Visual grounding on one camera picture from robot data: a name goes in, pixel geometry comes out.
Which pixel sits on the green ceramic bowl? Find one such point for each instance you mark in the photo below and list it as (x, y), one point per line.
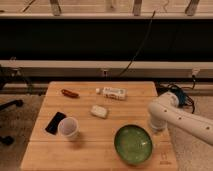
(133, 144)

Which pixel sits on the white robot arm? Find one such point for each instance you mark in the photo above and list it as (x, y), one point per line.
(164, 109)

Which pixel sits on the white soap bar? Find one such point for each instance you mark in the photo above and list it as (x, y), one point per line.
(99, 111)

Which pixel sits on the red brown sausage toy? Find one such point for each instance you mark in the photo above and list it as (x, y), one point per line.
(69, 93)

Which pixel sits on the black smartphone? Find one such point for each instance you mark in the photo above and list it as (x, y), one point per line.
(53, 124)

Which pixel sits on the white wall socket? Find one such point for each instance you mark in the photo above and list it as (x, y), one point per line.
(195, 71)

